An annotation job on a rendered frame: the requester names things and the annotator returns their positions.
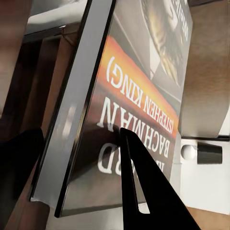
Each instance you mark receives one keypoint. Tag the hardback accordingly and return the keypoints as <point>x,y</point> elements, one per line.
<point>127,69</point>

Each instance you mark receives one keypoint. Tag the table lamp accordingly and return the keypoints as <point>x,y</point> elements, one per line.
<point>206,153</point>

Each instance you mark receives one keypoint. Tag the bed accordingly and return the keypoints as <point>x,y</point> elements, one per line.
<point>205,103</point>

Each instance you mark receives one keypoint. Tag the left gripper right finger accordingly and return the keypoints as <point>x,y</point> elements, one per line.
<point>167,210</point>

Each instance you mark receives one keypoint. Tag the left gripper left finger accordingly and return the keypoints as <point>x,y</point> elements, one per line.
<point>17,160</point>

